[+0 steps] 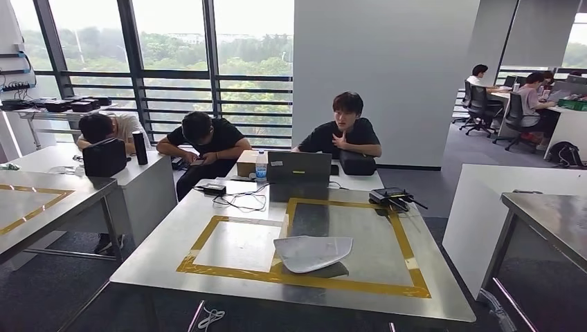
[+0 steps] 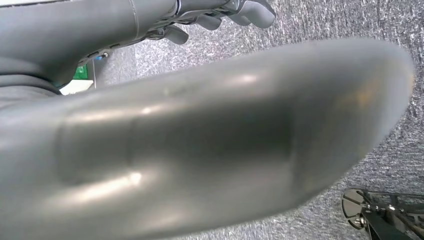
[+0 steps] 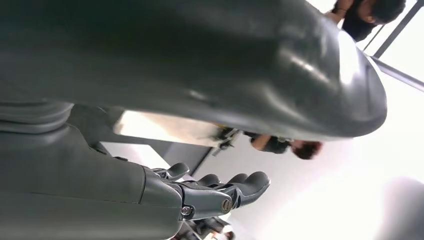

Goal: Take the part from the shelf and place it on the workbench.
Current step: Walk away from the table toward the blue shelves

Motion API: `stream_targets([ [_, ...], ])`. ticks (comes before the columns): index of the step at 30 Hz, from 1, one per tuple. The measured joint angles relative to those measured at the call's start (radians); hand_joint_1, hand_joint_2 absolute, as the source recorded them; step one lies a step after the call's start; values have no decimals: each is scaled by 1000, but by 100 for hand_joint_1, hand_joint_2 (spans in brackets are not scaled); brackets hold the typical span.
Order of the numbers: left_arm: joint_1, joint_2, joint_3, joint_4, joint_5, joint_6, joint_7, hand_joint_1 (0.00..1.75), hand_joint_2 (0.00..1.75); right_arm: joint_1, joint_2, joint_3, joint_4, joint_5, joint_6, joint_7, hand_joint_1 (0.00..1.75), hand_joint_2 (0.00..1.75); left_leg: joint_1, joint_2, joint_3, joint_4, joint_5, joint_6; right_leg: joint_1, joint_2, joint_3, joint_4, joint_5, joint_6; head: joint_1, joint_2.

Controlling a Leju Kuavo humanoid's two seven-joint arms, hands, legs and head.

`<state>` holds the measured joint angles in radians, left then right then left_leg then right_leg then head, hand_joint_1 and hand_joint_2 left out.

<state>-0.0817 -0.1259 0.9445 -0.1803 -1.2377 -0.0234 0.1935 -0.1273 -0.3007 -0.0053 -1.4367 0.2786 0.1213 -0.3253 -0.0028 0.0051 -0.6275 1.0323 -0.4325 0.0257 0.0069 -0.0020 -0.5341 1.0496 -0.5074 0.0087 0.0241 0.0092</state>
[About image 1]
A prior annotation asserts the black hard case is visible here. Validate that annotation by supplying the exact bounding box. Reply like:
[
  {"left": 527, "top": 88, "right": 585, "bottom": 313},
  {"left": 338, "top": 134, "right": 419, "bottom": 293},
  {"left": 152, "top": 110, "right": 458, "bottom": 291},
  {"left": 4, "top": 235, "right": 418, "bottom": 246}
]
[{"left": 338, "top": 150, "right": 378, "bottom": 177}]

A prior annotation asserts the white part with orange writing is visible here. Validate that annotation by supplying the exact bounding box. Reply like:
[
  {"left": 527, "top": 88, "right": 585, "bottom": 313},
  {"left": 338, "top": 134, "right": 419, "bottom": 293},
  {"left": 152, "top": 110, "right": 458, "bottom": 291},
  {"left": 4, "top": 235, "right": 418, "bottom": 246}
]
[{"left": 273, "top": 234, "right": 354, "bottom": 275}]

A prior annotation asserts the stainless steel table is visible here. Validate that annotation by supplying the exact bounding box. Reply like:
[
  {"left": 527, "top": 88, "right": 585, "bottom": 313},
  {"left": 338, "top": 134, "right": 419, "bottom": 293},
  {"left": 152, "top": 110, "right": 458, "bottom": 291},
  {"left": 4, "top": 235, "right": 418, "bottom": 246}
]
[
  {"left": 0, "top": 170, "right": 124, "bottom": 264},
  {"left": 479, "top": 191, "right": 587, "bottom": 332}
]

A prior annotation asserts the dark window railing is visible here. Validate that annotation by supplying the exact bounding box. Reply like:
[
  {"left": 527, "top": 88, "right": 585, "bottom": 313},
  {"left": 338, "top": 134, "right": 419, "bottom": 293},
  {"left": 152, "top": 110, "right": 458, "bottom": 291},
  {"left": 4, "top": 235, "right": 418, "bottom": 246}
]
[{"left": 34, "top": 70, "right": 294, "bottom": 150}]

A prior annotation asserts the double yellow tape frame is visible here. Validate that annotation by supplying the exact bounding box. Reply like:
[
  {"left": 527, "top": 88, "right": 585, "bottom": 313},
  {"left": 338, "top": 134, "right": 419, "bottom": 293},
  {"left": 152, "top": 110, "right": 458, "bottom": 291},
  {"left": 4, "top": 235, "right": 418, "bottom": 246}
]
[{"left": 0, "top": 184, "right": 75, "bottom": 237}]

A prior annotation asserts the black thermos flask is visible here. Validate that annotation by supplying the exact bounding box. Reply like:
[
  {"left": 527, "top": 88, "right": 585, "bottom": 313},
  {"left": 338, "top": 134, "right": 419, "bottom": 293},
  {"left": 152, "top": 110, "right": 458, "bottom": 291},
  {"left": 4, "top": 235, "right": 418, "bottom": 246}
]
[{"left": 132, "top": 130, "right": 149, "bottom": 166}]

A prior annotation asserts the black router with antennas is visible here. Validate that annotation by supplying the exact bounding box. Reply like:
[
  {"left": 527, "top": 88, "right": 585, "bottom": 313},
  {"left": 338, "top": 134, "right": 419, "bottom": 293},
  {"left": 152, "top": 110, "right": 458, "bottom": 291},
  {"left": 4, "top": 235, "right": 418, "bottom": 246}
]
[{"left": 368, "top": 186, "right": 428, "bottom": 212}]

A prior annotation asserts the white floor cable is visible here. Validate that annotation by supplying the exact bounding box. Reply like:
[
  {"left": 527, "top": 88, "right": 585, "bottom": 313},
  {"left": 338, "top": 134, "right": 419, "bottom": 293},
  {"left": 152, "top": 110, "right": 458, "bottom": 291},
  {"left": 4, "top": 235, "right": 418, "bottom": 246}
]
[{"left": 197, "top": 306, "right": 226, "bottom": 332}]

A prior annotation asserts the black backpack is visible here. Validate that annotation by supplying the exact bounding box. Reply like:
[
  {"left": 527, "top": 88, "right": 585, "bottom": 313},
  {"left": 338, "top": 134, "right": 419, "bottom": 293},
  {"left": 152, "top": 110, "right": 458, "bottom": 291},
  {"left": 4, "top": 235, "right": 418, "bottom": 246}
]
[{"left": 548, "top": 140, "right": 586, "bottom": 169}]

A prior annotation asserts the brown cardboard box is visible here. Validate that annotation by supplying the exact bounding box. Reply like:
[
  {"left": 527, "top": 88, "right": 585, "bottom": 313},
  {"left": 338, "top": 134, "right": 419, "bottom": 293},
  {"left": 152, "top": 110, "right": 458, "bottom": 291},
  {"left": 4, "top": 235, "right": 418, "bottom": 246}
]
[{"left": 236, "top": 150, "right": 262, "bottom": 178}]

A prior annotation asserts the small yellow tape frame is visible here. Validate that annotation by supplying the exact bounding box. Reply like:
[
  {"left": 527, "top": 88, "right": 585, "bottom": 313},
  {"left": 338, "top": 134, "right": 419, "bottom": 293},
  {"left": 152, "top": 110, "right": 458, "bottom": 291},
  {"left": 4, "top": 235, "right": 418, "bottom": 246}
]
[{"left": 176, "top": 215, "right": 290, "bottom": 276}]

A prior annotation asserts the clear water bottle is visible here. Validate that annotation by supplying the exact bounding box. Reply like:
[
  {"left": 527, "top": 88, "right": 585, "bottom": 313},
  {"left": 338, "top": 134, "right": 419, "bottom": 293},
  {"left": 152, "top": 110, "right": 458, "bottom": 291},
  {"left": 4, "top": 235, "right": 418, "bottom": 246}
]
[{"left": 255, "top": 150, "right": 269, "bottom": 183}]

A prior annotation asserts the stainless steel workbench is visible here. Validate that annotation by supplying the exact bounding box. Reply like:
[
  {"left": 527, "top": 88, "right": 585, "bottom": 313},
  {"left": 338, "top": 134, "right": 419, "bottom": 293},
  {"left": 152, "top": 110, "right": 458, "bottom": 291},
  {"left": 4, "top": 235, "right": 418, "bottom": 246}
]
[{"left": 109, "top": 178, "right": 477, "bottom": 332}]

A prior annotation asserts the large yellow tape frame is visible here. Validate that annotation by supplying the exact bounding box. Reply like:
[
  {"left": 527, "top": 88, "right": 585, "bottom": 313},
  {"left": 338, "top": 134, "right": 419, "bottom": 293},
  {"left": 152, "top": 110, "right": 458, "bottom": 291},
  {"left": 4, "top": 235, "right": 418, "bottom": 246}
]
[{"left": 270, "top": 198, "right": 432, "bottom": 299}]

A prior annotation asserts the black office chair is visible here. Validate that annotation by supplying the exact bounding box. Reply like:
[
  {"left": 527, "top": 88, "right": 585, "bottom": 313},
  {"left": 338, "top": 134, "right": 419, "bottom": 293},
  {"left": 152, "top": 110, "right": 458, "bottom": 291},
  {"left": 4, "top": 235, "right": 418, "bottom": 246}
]
[
  {"left": 463, "top": 84, "right": 503, "bottom": 138},
  {"left": 451, "top": 80, "right": 473, "bottom": 125},
  {"left": 493, "top": 91, "right": 537, "bottom": 152}
]

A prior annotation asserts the thin black cable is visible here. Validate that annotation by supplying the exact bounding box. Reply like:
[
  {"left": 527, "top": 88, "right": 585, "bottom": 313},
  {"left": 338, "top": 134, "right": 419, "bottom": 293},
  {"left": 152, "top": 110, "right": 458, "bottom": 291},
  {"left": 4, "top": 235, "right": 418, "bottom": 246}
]
[{"left": 211, "top": 183, "right": 271, "bottom": 213}]

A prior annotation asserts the grey laptop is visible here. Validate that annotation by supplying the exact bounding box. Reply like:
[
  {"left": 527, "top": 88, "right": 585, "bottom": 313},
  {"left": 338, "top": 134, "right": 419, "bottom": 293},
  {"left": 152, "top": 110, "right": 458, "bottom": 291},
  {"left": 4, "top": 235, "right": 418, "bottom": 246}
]
[{"left": 267, "top": 151, "right": 333, "bottom": 184}]

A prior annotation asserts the green plastic crate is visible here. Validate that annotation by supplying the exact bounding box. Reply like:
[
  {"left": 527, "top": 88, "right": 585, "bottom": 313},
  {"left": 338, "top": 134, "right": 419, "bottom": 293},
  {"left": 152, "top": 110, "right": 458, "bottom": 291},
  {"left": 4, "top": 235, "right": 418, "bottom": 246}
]
[{"left": 557, "top": 98, "right": 587, "bottom": 112}]

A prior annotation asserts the narrow steel side table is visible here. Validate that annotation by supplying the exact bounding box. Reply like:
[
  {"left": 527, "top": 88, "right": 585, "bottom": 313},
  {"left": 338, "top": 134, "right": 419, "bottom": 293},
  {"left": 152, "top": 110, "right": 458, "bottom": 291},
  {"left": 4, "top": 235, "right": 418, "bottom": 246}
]
[{"left": 0, "top": 102, "right": 119, "bottom": 150}]

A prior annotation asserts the black bag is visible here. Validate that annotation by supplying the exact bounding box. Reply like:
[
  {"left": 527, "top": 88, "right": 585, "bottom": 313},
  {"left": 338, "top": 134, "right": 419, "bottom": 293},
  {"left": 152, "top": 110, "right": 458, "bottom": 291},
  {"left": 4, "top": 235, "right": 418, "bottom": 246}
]
[{"left": 81, "top": 137, "right": 128, "bottom": 178}]

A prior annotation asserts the black power adapter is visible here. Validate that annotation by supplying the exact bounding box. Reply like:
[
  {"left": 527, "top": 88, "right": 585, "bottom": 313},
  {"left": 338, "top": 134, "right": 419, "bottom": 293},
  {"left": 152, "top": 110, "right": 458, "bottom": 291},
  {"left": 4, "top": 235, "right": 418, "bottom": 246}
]
[{"left": 195, "top": 183, "right": 228, "bottom": 197}]

